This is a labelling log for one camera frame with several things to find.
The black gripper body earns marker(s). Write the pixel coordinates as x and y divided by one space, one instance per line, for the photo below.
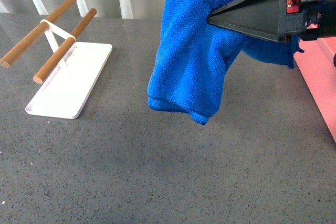
308 19

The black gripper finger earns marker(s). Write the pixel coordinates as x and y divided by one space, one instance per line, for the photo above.
263 19

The blue microfiber towel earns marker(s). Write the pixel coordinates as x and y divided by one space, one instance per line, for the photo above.
194 56

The pink storage box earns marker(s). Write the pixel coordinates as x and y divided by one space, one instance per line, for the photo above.
317 66

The white towel rack stand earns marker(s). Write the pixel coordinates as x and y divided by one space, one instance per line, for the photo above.
69 75

